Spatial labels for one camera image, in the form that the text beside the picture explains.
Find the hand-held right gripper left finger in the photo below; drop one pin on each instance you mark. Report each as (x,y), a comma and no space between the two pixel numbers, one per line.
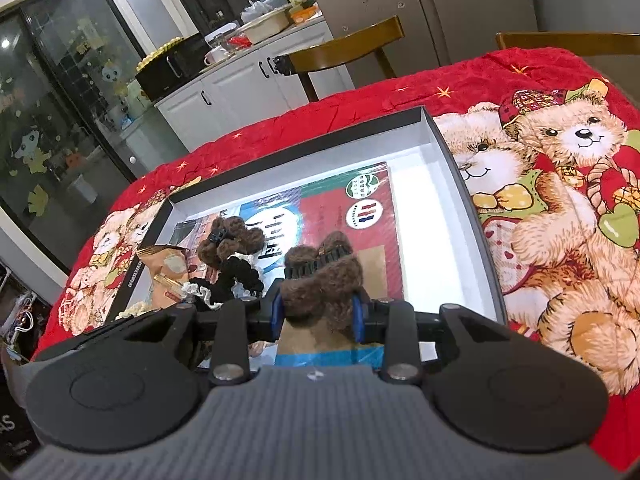
(276,317)

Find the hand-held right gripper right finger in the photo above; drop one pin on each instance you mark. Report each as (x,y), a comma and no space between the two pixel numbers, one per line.
(357,320)

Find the brown fuzzy bow hair clip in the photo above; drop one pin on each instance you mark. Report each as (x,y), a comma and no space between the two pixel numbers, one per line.
(320,285)

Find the black lace-trimmed scrunchie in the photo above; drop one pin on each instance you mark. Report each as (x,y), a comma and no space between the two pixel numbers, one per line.
(237,275)

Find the brown fuzzy claw hair clip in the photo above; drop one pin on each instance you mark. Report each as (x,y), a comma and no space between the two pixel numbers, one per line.
(240,240)

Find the black cardboard box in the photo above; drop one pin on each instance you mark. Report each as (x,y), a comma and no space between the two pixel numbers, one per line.
(440,240)

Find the orange triangular snack packet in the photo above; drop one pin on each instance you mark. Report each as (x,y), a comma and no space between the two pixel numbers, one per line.
(165,270)

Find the cream knitted scrunchie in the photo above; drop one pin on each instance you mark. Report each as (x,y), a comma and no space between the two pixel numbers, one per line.
(134,311)

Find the red printed paper bag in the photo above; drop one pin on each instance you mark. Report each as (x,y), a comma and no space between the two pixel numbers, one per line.
(360,230)

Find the red bear printed blanket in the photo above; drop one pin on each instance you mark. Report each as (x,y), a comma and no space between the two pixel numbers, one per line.
(550,270)

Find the white kitchen cabinet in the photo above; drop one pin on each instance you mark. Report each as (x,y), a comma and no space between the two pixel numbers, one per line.
(235,90)

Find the black microwave oven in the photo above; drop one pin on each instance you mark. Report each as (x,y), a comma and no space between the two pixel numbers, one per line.
(170,72)

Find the white mug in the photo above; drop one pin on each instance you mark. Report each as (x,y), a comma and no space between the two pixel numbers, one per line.
(216,55)

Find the wooden chair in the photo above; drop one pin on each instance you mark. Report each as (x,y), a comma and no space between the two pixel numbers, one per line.
(565,40)
(345,47)

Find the red packet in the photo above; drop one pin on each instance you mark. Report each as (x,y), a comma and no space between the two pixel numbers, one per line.
(240,40)

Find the glass sliding door with stickers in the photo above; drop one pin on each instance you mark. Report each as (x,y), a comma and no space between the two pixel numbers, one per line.
(60,135)

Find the beige plastic basin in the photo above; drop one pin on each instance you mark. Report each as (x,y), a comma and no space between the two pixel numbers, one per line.
(265,29)

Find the yellow microwave cover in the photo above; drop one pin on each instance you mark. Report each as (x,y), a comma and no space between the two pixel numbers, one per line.
(160,52)

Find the orange food container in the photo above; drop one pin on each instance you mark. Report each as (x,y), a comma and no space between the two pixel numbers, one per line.
(305,14)

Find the grey plastic bag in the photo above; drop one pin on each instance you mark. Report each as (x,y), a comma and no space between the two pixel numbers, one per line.
(257,10)

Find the silver refrigerator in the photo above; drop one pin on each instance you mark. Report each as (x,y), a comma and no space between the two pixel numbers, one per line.
(425,10)

